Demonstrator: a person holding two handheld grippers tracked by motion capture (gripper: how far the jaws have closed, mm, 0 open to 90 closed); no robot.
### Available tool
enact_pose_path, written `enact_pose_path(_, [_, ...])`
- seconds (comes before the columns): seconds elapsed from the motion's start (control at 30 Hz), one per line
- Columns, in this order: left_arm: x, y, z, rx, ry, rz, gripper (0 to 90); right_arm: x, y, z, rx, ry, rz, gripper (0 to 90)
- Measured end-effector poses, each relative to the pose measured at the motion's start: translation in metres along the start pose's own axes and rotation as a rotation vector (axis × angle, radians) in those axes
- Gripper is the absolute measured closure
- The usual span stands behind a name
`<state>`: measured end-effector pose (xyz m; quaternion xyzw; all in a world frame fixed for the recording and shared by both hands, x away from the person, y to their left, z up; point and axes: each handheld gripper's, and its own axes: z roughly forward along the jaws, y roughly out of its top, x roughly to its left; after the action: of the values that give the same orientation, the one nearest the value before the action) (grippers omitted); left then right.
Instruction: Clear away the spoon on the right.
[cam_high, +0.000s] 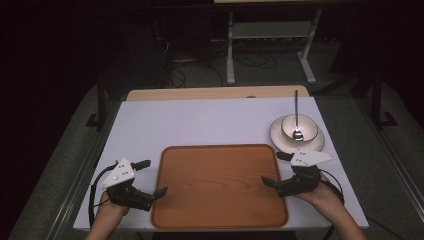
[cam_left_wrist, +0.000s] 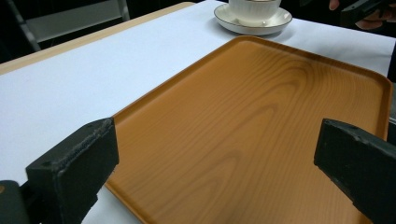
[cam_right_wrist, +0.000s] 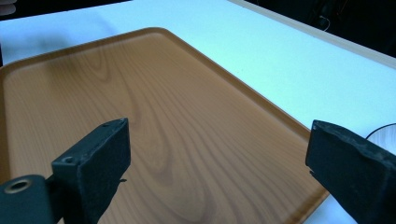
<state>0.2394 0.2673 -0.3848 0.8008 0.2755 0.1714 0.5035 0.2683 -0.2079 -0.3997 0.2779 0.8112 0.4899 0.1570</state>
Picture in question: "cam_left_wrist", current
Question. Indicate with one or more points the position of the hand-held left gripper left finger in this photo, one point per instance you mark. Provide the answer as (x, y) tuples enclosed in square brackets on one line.
[(71, 174)]

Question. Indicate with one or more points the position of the white saucer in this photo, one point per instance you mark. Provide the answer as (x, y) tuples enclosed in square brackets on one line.
[(277, 21)]

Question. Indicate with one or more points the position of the white cup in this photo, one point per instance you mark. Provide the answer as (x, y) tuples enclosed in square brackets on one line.
[(253, 11)]

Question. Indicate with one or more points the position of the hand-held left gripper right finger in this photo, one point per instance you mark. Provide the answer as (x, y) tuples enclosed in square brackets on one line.
[(361, 165)]

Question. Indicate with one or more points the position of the wooden tray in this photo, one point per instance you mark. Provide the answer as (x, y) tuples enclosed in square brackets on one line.
[(249, 130)]

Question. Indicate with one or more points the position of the grey metal chair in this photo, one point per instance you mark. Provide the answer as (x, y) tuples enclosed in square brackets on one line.
[(71, 21)]

